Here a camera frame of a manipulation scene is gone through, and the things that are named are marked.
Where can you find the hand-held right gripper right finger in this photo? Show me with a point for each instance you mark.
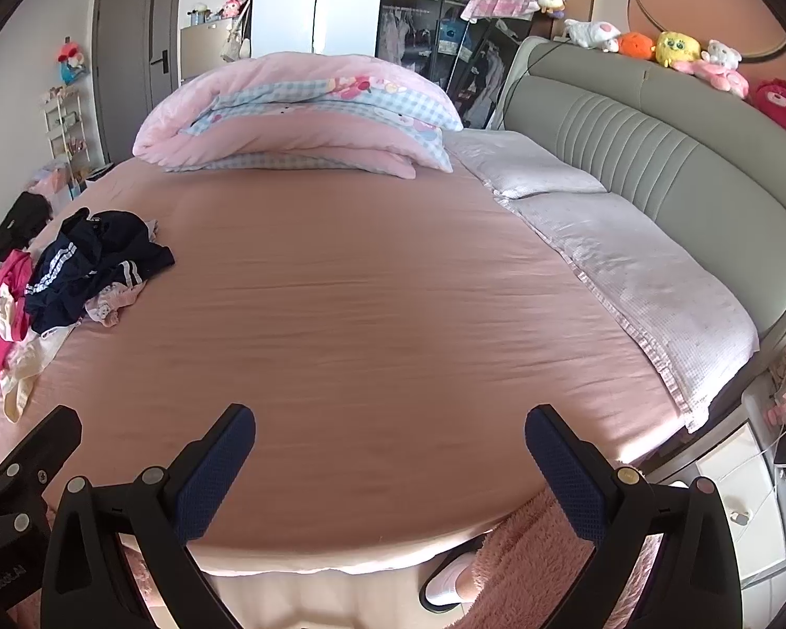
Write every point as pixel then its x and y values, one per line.
pixel 563 472

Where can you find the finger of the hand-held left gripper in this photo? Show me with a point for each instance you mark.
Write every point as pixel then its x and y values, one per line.
pixel 39 449

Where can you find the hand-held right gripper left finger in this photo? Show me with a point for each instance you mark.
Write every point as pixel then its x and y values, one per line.
pixel 216 465

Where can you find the pink and cream shirt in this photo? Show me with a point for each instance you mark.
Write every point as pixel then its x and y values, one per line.
pixel 6 288

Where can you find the navy striped clothes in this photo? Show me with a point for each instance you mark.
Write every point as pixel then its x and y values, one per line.
pixel 85 262

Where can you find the light printed cloth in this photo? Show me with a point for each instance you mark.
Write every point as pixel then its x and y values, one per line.
pixel 111 305

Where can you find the white nightstand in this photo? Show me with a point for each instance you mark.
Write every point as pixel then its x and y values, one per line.
pixel 733 478

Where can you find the person's white shoe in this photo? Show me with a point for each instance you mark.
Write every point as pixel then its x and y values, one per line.
pixel 442 593

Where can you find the black cloth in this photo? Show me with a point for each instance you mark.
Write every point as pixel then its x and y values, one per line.
pixel 19 223

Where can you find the pink bed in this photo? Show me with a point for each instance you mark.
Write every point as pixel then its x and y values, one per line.
pixel 367 341

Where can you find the long pale pink pillow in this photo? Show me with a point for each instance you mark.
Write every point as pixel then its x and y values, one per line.
pixel 648 288

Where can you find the white shelf rack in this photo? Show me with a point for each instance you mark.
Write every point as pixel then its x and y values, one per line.
pixel 65 131

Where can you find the small pale pink pillow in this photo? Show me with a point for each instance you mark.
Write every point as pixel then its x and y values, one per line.
pixel 524 164

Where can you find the grey-green padded headboard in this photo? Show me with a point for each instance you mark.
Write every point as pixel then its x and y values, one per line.
pixel 694 164

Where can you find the red and blue plush toy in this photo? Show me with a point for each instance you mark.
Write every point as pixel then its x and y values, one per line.
pixel 71 59

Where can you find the grey door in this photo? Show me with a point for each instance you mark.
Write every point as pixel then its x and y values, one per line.
pixel 131 46

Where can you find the folded pink checked duvet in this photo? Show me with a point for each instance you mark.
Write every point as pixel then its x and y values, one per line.
pixel 268 72

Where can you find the grey cabinet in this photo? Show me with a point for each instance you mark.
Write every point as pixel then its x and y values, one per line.
pixel 203 46

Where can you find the white hanging bag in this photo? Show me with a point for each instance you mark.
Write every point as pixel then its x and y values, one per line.
pixel 234 46

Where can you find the red plush bear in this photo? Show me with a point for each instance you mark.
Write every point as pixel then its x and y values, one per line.
pixel 779 101

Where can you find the orange plush toy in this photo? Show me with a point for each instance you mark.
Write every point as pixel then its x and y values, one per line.
pixel 636 46

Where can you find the white and pink plush cat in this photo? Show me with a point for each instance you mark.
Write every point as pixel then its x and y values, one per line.
pixel 720 69

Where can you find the yellow plush toy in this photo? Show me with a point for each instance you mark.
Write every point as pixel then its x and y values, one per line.
pixel 678 49

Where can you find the white plush toy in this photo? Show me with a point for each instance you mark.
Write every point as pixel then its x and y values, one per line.
pixel 589 33

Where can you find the pink doll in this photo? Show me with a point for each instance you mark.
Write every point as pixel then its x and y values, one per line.
pixel 230 8

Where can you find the white wardrobe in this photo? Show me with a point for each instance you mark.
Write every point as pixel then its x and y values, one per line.
pixel 281 0

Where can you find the small white yellow plush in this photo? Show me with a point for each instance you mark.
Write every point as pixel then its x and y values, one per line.
pixel 551 0

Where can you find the dark glass-door wardrobe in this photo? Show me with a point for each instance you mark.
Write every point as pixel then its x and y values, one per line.
pixel 419 19

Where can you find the plush toys row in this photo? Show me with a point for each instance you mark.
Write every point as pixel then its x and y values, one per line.
pixel 707 6

